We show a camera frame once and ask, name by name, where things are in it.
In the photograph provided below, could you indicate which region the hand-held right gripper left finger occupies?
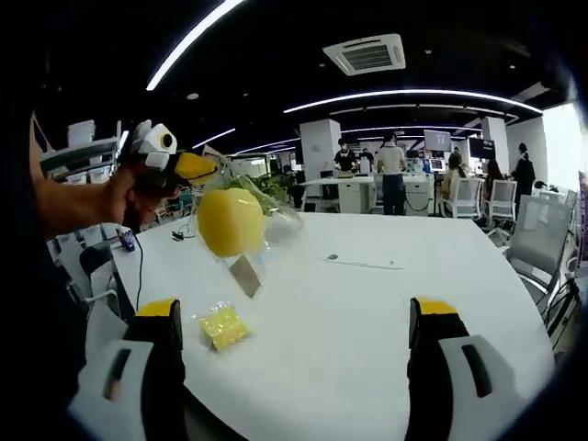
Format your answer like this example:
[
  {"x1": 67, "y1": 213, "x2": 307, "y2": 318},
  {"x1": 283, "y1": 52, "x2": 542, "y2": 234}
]
[{"x1": 68, "y1": 297, "x2": 187, "y2": 441}]

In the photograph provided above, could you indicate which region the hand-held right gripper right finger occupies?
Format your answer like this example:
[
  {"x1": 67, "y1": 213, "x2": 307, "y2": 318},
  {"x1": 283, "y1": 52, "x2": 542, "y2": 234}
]
[{"x1": 406, "y1": 297, "x2": 552, "y2": 441}]

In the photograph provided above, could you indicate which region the yellow round silicone block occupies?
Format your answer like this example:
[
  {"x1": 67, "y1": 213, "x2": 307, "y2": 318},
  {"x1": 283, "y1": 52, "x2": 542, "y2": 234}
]
[{"x1": 197, "y1": 187, "x2": 268, "y2": 259}]

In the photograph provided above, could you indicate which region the yellow square silicone block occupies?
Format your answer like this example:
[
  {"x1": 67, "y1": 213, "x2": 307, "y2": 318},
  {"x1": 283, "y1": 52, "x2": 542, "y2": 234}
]
[{"x1": 198, "y1": 302, "x2": 254, "y2": 354}]

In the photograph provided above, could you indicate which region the clear plastic bag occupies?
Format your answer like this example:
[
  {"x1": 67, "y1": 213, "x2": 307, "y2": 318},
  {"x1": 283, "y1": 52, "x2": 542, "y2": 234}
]
[{"x1": 196, "y1": 150, "x2": 305, "y2": 300}]

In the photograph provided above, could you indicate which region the person's left hand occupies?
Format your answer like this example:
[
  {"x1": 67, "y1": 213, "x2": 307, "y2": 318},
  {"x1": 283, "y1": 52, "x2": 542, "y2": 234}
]
[{"x1": 106, "y1": 155, "x2": 183, "y2": 232}]

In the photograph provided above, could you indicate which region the white storage shelf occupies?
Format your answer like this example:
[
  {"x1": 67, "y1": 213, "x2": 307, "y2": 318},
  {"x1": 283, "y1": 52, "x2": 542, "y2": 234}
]
[{"x1": 40, "y1": 119, "x2": 122, "y2": 186}]

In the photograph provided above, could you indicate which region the green leafy plant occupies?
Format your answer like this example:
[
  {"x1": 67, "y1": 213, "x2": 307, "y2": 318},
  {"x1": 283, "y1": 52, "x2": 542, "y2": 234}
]
[{"x1": 224, "y1": 175, "x2": 291, "y2": 217}]

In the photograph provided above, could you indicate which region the straight ceiling light strip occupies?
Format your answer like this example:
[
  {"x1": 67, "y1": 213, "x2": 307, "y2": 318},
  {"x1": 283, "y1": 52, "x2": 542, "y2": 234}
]
[{"x1": 145, "y1": 0, "x2": 245, "y2": 92}]

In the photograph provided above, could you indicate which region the white plant pot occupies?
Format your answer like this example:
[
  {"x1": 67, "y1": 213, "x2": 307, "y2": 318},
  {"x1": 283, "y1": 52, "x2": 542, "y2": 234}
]
[{"x1": 264, "y1": 207, "x2": 305, "y2": 250}]

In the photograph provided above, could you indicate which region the black office chair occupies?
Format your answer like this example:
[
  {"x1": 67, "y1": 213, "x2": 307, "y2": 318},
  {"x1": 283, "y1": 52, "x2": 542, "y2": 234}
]
[{"x1": 78, "y1": 244, "x2": 121, "y2": 305}]

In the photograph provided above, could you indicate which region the grey mesh office chair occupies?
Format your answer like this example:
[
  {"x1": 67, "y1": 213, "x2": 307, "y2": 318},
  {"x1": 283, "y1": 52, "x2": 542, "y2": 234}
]
[{"x1": 506, "y1": 194, "x2": 579, "y2": 298}]

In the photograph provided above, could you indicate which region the white mesh office chair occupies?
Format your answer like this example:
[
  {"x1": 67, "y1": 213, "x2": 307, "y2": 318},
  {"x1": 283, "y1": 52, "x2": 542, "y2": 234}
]
[
  {"x1": 488, "y1": 179, "x2": 519, "y2": 218},
  {"x1": 453, "y1": 177, "x2": 484, "y2": 220}
]

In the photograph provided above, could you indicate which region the ceiling air conditioner vent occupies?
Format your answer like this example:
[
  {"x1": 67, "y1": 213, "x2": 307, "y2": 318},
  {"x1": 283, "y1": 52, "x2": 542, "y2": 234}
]
[{"x1": 322, "y1": 33, "x2": 407, "y2": 76}]

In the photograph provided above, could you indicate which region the long curved ceiling light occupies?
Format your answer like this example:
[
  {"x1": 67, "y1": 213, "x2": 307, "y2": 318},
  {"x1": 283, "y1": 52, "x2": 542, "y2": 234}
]
[{"x1": 282, "y1": 89, "x2": 544, "y2": 115}]

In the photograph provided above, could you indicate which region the black thin cable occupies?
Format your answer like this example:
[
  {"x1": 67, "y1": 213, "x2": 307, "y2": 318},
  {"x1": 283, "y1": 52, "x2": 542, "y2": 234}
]
[{"x1": 132, "y1": 232, "x2": 145, "y2": 310}]

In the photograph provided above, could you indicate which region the white table cable cover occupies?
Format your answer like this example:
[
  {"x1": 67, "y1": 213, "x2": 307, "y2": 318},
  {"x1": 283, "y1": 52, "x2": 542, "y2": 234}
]
[{"x1": 315, "y1": 253, "x2": 404, "y2": 271}]

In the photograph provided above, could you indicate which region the wall-mounted monitor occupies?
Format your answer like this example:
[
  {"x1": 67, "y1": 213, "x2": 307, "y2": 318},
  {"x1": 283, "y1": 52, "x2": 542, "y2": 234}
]
[
  {"x1": 468, "y1": 138, "x2": 497, "y2": 158},
  {"x1": 423, "y1": 129, "x2": 453, "y2": 153}
]

